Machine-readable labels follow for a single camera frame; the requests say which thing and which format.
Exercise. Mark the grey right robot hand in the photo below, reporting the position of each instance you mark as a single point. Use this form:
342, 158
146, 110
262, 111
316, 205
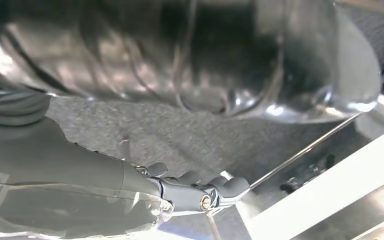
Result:
62, 185

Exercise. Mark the stainless steel workbench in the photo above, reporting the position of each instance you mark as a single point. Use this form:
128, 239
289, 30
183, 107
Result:
311, 198

